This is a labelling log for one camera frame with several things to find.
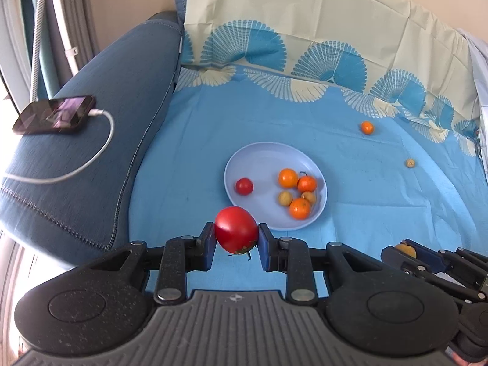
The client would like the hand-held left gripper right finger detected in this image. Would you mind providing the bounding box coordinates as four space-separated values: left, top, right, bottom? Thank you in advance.
259 223 378 306

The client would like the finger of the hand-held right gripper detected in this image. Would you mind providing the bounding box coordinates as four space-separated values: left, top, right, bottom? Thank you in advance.
404 239 488 286
381 246 485 303

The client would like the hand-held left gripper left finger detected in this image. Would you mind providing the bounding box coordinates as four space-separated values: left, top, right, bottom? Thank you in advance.
103 222 217 305

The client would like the red tomato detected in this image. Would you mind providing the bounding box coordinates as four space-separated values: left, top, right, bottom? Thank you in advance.
214 206 259 260
235 177 254 196

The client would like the pale blue plate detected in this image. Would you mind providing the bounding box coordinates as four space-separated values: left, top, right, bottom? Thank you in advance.
224 142 328 231

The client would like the blue fan-print cloth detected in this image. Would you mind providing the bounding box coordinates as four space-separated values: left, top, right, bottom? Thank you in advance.
127 0 488 298

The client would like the pale blue printed sheet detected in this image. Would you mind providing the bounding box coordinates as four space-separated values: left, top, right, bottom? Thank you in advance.
457 27 488 184

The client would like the blue sofa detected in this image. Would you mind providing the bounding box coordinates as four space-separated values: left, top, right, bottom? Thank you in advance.
0 0 187 271

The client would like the black smartphone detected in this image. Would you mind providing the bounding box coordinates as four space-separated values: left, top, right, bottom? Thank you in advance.
13 95 96 135

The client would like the grey curtain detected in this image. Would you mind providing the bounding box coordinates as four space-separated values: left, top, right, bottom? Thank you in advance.
57 0 100 75

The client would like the white charging cable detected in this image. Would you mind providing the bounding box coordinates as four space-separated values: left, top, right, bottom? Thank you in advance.
2 107 115 184

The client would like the grey braided hose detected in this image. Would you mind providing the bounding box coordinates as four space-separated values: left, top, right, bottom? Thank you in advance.
30 0 48 102

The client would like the white window frame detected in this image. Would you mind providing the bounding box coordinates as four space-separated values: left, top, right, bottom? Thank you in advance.
0 0 37 115

